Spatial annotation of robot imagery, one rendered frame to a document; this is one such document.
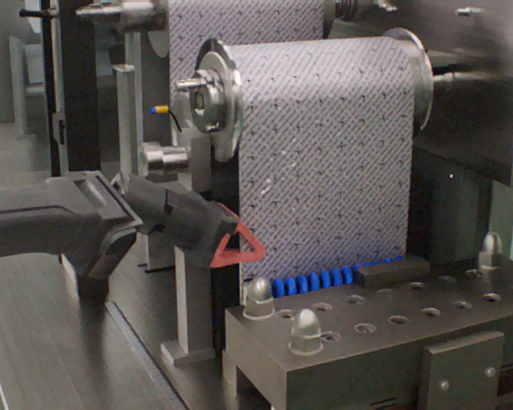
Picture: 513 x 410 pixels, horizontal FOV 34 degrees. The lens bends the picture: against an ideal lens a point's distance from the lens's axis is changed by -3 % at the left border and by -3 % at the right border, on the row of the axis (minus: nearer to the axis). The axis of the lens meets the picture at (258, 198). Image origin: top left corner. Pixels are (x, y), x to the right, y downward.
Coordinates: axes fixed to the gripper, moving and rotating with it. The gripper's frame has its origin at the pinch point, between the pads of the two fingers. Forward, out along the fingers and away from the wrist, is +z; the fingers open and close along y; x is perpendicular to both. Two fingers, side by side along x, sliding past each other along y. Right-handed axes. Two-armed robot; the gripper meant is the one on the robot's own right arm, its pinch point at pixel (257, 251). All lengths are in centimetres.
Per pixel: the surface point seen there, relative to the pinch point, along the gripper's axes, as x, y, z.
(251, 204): 5.0, 0.2, -3.7
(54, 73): 6, -47, -19
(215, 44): 19.8, -5.9, -14.1
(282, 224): 4.3, 0.3, 1.3
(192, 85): 14.3, -5.6, -14.6
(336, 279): 0.9, 3.4, 9.9
